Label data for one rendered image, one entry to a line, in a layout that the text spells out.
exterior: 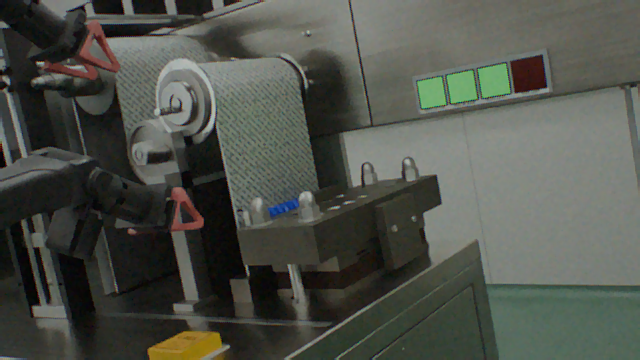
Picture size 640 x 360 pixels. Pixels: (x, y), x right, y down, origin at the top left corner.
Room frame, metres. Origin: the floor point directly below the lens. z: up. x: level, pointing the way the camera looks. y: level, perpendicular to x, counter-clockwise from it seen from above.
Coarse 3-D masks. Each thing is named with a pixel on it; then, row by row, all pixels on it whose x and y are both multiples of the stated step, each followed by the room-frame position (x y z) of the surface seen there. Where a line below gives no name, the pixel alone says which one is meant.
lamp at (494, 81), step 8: (504, 64) 1.17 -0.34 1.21; (480, 72) 1.20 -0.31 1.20; (488, 72) 1.19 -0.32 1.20; (496, 72) 1.18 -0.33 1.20; (504, 72) 1.17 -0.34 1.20; (480, 80) 1.20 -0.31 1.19; (488, 80) 1.19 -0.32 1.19; (496, 80) 1.18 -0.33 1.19; (504, 80) 1.17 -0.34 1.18; (488, 88) 1.19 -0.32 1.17; (496, 88) 1.18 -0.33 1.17; (504, 88) 1.18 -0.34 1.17; (488, 96) 1.20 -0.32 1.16
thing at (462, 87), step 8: (464, 72) 1.22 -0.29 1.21; (472, 72) 1.21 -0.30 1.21; (448, 80) 1.24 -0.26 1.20; (456, 80) 1.23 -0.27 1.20; (464, 80) 1.22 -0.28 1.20; (472, 80) 1.21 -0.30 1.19; (456, 88) 1.23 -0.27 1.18; (464, 88) 1.22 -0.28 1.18; (472, 88) 1.21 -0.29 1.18; (456, 96) 1.23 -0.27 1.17; (464, 96) 1.22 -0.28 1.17; (472, 96) 1.21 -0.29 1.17
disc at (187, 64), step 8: (168, 64) 1.21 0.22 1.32; (176, 64) 1.20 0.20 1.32; (184, 64) 1.19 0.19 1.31; (192, 64) 1.17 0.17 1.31; (168, 72) 1.21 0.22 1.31; (200, 72) 1.16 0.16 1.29; (160, 80) 1.23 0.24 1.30; (208, 80) 1.16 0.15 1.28; (208, 88) 1.16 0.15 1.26; (208, 96) 1.16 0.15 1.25; (208, 104) 1.16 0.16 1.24; (216, 104) 1.15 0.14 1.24; (208, 112) 1.17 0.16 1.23; (216, 112) 1.16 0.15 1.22; (208, 120) 1.17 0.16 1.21; (168, 128) 1.23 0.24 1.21; (208, 128) 1.17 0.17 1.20; (184, 136) 1.21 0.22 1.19; (192, 136) 1.20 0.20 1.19; (200, 136) 1.19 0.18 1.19; (192, 144) 1.20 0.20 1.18
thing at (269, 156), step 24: (240, 120) 1.21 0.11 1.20; (264, 120) 1.25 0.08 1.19; (288, 120) 1.31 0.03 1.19; (240, 144) 1.20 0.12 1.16; (264, 144) 1.24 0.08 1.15; (288, 144) 1.30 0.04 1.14; (240, 168) 1.19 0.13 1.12; (264, 168) 1.23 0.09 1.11; (288, 168) 1.29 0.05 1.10; (312, 168) 1.34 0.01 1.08; (240, 192) 1.18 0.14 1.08; (264, 192) 1.22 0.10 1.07; (288, 192) 1.27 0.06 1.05; (240, 216) 1.17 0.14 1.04
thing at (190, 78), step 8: (176, 72) 1.19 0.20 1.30; (184, 72) 1.17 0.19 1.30; (192, 72) 1.18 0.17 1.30; (168, 80) 1.20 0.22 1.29; (176, 80) 1.19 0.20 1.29; (184, 80) 1.18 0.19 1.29; (192, 80) 1.16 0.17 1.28; (200, 80) 1.17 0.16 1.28; (160, 88) 1.22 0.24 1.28; (192, 88) 1.17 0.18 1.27; (200, 88) 1.16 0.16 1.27; (160, 96) 1.22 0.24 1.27; (200, 96) 1.16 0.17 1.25; (160, 104) 1.22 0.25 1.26; (200, 104) 1.16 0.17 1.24; (200, 112) 1.16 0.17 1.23; (168, 120) 1.22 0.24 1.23; (200, 120) 1.17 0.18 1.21; (176, 128) 1.20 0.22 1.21; (184, 128) 1.19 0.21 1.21; (192, 128) 1.18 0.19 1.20; (200, 128) 1.17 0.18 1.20
